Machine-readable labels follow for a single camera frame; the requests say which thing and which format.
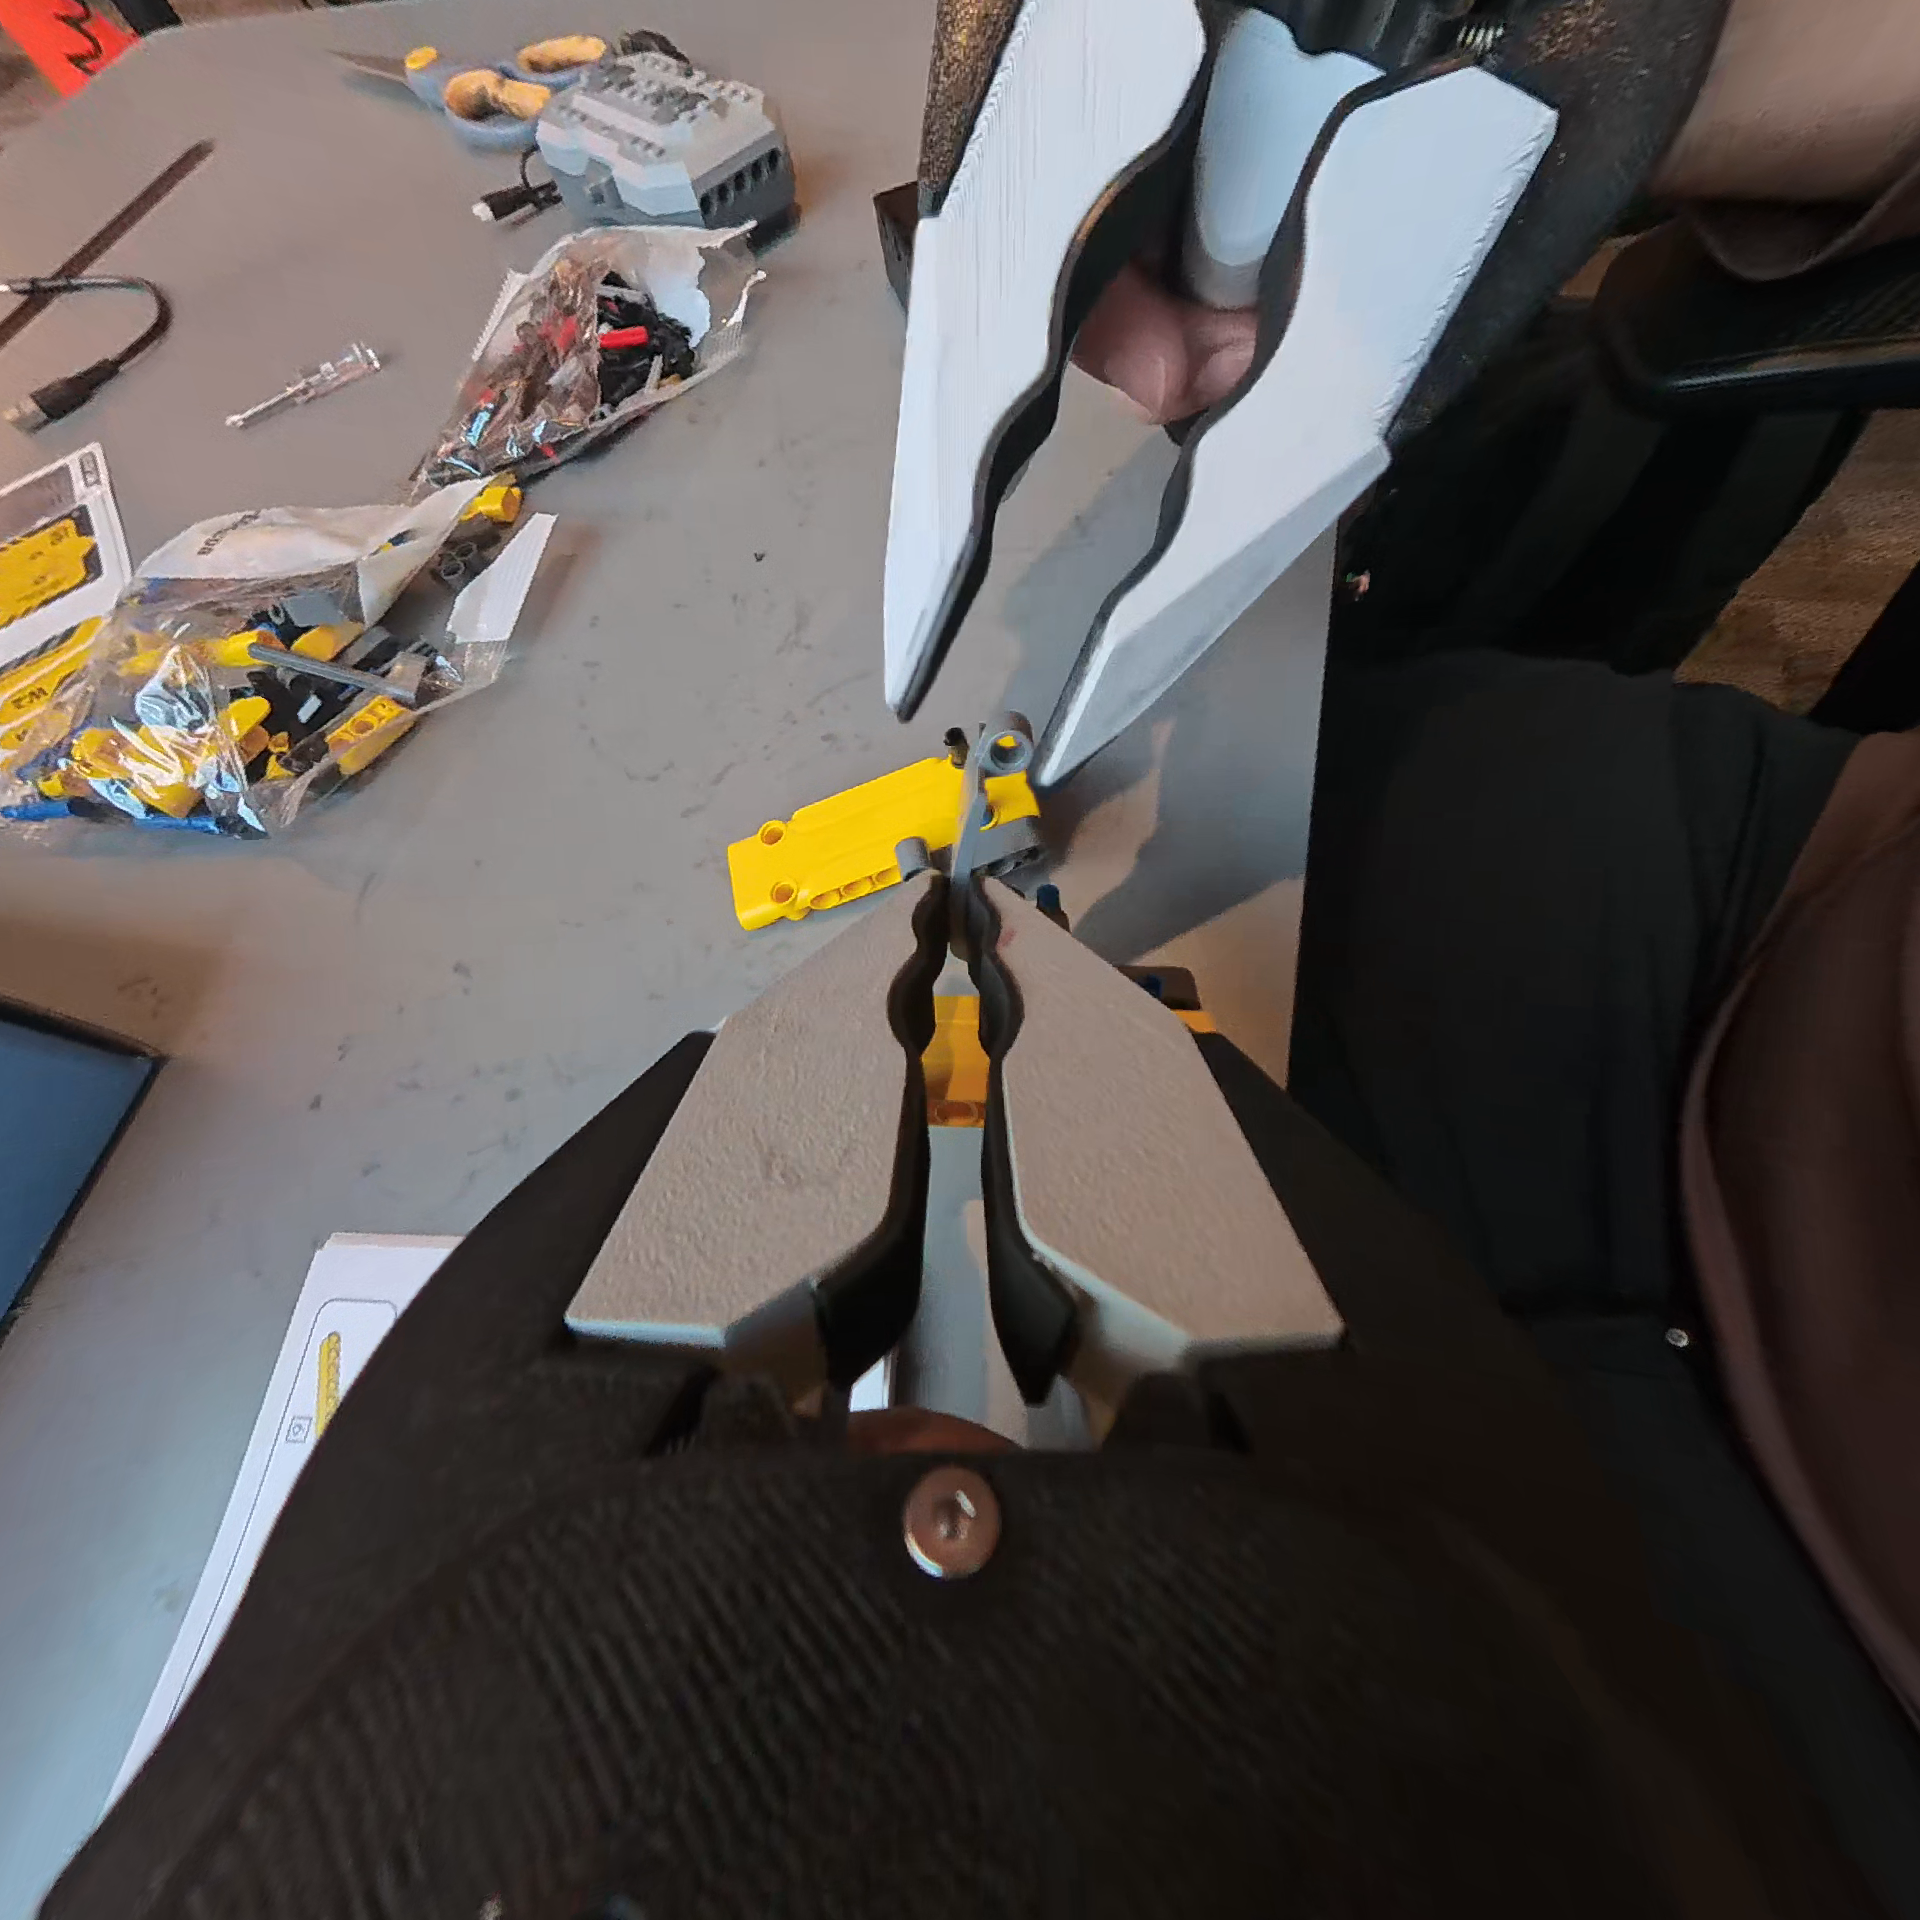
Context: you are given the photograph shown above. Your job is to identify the grey motor hub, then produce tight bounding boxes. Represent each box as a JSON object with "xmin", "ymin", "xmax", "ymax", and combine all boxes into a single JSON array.
[{"xmin": 532, "ymin": 52, "xmax": 797, "ymax": 226}]

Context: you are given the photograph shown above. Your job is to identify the yellow panel with grey beam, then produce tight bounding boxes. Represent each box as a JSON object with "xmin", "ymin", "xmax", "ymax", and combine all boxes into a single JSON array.
[{"xmin": 727, "ymin": 754, "xmax": 1046, "ymax": 934}]

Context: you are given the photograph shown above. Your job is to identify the yellow panel with curved grey panel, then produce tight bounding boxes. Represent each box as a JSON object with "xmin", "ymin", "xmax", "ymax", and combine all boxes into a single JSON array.
[{"xmin": 919, "ymin": 718, "xmax": 1221, "ymax": 1128}]

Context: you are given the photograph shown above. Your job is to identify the orange black patterned object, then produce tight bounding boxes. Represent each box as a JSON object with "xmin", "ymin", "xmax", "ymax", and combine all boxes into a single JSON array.
[{"xmin": 0, "ymin": 0, "xmax": 182, "ymax": 84}]

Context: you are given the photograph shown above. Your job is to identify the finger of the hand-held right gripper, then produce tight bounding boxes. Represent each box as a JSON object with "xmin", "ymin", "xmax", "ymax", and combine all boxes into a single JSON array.
[
  {"xmin": 882, "ymin": 0, "xmax": 1213, "ymax": 724},
  {"xmin": 1030, "ymin": 59, "xmax": 1560, "ymax": 789}
]

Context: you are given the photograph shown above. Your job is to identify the person's black trousers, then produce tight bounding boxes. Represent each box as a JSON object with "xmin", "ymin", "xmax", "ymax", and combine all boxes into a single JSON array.
[{"xmin": 1286, "ymin": 645, "xmax": 1920, "ymax": 1920}]

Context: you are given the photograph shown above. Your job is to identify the black usb cable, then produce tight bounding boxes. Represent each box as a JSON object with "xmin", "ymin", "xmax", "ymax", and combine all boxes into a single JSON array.
[{"xmin": 0, "ymin": 274, "xmax": 167, "ymax": 436}]

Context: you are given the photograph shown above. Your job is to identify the sticker sheet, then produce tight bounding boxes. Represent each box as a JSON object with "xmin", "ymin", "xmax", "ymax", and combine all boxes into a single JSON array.
[{"xmin": 0, "ymin": 440, "xmax": 137, "ymax": 723}]

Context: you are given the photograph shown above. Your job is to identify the person's brown sweater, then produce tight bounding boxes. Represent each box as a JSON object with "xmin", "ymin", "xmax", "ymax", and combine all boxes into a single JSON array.
[{"xmin": 1679, "ymin": 735, "xmax": 1920, "ymax": 1728}]

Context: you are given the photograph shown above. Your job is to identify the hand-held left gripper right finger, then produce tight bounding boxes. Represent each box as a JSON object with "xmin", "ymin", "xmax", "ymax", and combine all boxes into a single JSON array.
[{"xmin": 960, "ymin": 878, "xmax": 1344, "ymax": 1450}]

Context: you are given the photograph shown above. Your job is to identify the short black plug cable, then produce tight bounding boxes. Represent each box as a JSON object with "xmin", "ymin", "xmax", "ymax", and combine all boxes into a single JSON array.
[{"xmin": 471, "ymin": 150, "xmax": 569, "ymax": 226}]

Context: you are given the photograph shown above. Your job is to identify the grey desk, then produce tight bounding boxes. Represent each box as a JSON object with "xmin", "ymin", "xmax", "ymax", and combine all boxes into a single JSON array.
[{"xmin": 0, "ymin": 0, "xmax": 1337, "ymax": 1876}]

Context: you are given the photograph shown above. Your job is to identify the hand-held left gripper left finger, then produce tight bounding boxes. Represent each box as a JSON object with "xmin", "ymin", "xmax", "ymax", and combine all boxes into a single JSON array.
[{"xmin": 566, "ymin": 885, "xmax": 950, "ymax": 1403}]

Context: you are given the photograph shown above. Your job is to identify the blue cardboard kit box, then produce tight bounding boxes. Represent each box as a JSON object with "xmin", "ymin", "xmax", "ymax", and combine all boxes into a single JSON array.
[{"xmin": 0, "ymin": 1002, "xmax": 165, "ymax": 1327}]

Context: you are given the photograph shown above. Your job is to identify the black box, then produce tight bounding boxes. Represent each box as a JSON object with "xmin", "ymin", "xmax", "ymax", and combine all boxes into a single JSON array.
[{"xmin": 872, "ymin": 181, "xmax": 940, "ymax": 308}]

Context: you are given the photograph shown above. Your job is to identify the black office chair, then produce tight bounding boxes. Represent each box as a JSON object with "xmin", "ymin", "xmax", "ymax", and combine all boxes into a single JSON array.
[{"xmin": 1335, "ymin": 210, "xmax": 1920, "ymax": 723}]

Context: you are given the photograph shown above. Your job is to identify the person's right hand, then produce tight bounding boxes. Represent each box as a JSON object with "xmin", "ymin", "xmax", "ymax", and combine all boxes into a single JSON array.
[{"xmin": 1079, "ymin": 263, "xmax": 1263, "ymax": 429}]

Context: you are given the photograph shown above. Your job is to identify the small clear bag yellow parts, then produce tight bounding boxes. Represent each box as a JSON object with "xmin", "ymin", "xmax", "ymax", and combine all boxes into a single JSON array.
[{"xmin": 0, "ymin": 502, "xmax": 558, "ymax": 842}]

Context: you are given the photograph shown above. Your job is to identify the clear handled screwdriver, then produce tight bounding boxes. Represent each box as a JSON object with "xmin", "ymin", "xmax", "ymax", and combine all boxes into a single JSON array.
[{"xmin": 223, "ymin": 343, "xmax": 381, "ymax": 432}]

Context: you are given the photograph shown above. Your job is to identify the blue handled scissors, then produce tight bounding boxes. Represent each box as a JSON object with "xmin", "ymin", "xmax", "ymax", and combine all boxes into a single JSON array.
[{"xmin": 329, "ymin": 30, "xmax": 617, "ymax": 154}]

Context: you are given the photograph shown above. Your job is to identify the clear bag black red parts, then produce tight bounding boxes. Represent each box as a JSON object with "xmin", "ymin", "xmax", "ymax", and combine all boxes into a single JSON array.
[{"xmin": 412, "ymin": 224, "xmax": 767, "ymax": 496}]

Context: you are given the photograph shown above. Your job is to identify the open instruction booklet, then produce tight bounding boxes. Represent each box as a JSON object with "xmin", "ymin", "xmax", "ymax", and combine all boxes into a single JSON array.
[{"xmin": 104, "ymin": 1231, "xmax": 465, "ymax": 1800}]

